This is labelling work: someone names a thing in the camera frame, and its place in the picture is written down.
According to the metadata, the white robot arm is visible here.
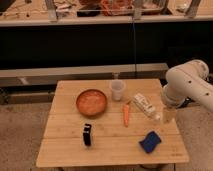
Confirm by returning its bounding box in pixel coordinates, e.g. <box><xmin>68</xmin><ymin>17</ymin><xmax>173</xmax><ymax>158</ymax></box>
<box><xmin>161</xmin><ymin>60</ymin><xmax>213</xmax><ymax>123</ymax></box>

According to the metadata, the black eraser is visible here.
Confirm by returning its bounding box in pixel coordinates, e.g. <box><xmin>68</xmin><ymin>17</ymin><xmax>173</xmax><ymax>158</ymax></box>
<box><xmin>83</xmin><ymin>124</ymin><xmax>92</xmax><ymax>146</ymax></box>

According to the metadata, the white tube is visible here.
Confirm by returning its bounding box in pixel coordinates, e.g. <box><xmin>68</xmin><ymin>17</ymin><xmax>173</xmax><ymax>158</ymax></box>
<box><xmin>133</xmin><ymin>93</ymin><xmax>160</xmax><ymax>120</ymax></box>

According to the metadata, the blue sponge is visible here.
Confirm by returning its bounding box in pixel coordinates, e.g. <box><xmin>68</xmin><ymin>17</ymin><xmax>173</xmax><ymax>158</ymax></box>
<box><xmin>139</xmin><ymin>131</ymin><xmax>161</xmax><ymax>154</ymax></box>

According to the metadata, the orange carrot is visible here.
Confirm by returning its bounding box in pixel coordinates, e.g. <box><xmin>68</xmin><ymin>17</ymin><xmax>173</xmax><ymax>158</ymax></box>
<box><xmin>123</xmin><ymin>104</ymin><xmax>130</xmax><ymax>127</ymax></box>

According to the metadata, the wooden table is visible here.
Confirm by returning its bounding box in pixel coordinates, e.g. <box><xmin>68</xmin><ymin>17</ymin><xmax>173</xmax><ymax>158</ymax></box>
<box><xmin>36</xmin><ymin>79</ymin><xmax>189</xmax><ymax>167</ymax></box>

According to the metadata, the clear plastic cup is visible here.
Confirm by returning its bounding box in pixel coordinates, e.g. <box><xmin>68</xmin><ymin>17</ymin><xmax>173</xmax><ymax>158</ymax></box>
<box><xmin>109</xmin><ymin>79</ymin><xmax>126</xmax><ymax>101</ymax></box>

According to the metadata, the orange bowl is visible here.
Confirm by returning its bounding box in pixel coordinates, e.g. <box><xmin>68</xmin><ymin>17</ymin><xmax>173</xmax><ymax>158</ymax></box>
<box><xmin>76</xmin><ymin>89</ymin><xmax>107</xmax><ymax>117</ymax></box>

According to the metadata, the grey metal shelf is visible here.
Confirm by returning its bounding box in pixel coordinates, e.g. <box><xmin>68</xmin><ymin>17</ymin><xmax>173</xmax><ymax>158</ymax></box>
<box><xmin>0</xmin><ymin>63</ymin><xmax>169</xmax><ymax>87</ymax></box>

